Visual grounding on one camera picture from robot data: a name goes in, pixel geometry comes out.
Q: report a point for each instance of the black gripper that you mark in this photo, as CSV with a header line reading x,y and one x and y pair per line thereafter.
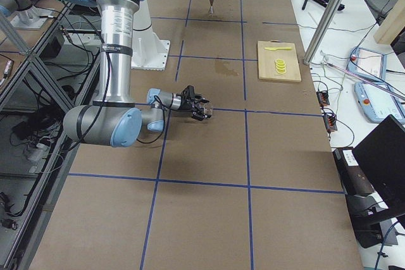
x,y
186,105

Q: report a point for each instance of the clear glass shaker cup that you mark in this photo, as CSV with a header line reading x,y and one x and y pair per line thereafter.
x,y
207,110

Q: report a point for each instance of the steel jigger measuring cup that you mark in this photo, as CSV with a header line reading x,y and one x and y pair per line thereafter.
x,y
211,8

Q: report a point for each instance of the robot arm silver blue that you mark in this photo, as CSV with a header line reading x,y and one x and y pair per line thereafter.
x,y
127,42

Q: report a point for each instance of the bamboo cutting board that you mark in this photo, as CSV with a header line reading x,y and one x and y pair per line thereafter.
x,y
267,67

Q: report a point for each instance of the yellow plastic knife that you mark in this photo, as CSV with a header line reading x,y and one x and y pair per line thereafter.
x,y
284,48

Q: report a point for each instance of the black box on desk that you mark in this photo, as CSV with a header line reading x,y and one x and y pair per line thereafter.
x,y
352,176

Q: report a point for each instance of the teach pendant far side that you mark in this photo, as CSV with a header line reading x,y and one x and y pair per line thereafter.
x,y
377,103

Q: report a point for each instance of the black monitor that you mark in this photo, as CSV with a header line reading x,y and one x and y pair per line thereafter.
x,y
381,157

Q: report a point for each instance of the wooden plank upright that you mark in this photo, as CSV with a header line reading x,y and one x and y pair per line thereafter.
x,y
392,25

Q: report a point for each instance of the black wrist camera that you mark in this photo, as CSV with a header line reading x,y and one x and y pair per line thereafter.
x,y
189,92

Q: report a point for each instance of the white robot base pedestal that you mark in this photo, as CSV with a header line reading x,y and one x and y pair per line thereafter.
x,y
149,51

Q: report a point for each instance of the aluminium frame post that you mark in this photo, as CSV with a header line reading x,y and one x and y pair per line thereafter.
x,y
321,30

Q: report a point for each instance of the reacher grabber stick green handle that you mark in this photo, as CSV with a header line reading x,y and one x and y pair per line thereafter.
x,y
395,92

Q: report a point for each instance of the teach pendant near post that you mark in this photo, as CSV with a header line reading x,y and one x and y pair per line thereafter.
x,y
367,64

